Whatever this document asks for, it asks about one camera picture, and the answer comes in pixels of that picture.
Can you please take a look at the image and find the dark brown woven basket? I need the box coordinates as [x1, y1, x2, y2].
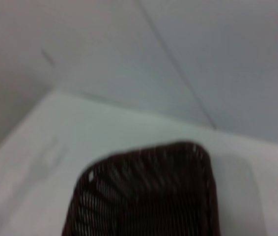
[60, 139, 221, 236]

